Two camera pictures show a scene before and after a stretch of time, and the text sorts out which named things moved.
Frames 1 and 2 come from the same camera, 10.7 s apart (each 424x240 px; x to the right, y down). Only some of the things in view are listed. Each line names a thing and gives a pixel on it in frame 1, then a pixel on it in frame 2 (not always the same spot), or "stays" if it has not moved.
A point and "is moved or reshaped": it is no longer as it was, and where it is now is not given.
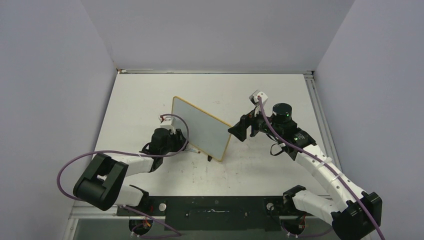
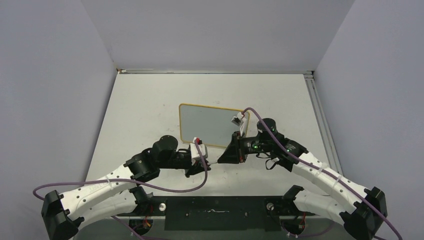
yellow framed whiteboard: (207, 133) is moved or reshaped
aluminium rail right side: (321, 118) stays
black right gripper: (240, 129) → (232, 154)
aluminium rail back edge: (134, 71) stays
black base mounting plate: (219, 213) stays
